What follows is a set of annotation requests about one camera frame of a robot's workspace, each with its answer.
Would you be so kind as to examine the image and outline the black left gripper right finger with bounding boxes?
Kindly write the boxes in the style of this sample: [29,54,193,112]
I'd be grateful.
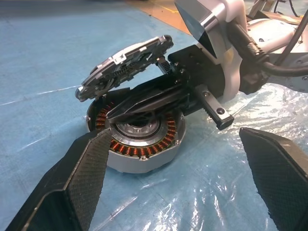
[239,127,308,231]

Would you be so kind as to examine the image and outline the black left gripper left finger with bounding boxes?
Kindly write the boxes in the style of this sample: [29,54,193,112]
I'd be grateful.
[4,128,113,231]

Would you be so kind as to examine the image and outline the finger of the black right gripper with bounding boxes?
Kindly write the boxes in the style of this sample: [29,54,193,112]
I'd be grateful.
[106,90,193,124]
[117,76,190,109]

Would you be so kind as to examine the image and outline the silver motor cover circuit board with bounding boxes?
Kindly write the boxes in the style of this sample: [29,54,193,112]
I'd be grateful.
[76,35,174,103]

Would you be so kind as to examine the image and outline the silver motor base copper windings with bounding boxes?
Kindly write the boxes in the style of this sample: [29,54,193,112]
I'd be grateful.
[85,92,187,174]

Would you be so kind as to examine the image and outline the brown cardboard sheet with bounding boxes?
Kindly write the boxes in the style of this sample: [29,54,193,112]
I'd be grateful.
[127,0,200,37]

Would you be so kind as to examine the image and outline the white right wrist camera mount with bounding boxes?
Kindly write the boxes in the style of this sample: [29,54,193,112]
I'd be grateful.
[174,0,246,103]

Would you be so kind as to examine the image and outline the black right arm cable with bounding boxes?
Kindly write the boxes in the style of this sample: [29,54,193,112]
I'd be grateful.
[228,20,308,77]

